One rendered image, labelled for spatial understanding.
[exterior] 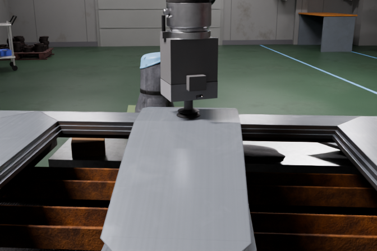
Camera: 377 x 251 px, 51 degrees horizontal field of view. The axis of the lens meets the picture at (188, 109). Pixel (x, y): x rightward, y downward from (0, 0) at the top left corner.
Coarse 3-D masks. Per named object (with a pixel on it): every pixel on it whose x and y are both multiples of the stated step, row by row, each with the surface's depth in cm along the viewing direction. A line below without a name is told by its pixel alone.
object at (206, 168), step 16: (128, 160) 58; (144, 160) 58; (160, 160) 58; (176, 160) 58; (192, 160) 58; (208, 160) 58; (224, 160) 58; (240, 160) 58; (128, 176) 56; (144, 176) 56; (160, 176) 56; (176, 176) 56; (192, 176) 55; (208, 176) 55; (224, 176) 55; (240, 176) 55
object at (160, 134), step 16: (144, 128) 66; (160, 128) 66; (176, 128) 65; (192, 128) 65; (208, 128) 65; (224, 128) 65; (240, 128) 65; (128, 144) 62; (144, 144) 62; (160, 144) 62; (176, 144) 61; (192, 144) 61; (208, 144) 61; (224, 144) 61; (240, 144) 61
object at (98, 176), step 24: (48, 168) 104; (72, 168) 103; (96, 168) 103; (24, 192) 98; (48, 192) 97; (72, 192) 97; (96, 192) 97; (264, 192) 94; (288, 192) 94; (312, 192) 93; (336, 192) 93; (360, 192) 93
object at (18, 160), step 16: (48, 128) 97; (64, 128) 103; (80, 128) 102; (96, 128) 102; (112, 128) 102; (128, 128) 102; (256, 128) 100; (272, 128) 100; (288, 128) 100; (304, 128) 100; (320, 128) 99; (336, 128) 99; (32, 144) 88; (48, 144) 94; (352, 144) 88; (16, 160) 80; (32, 160) 85; (352, 160) 84; (368, 160) 79; (0, 176) 74; (368, 176) 76
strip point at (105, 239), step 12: (108, 240) 47; (120, 240) 47; (132, 240) 47; (144, 240) 47; (156, 240) 47; (168, 240) 47; (180, 240) 47; (192, 240) 47; (204, 240) 47; (216, 240) 47; (228, 240) 47
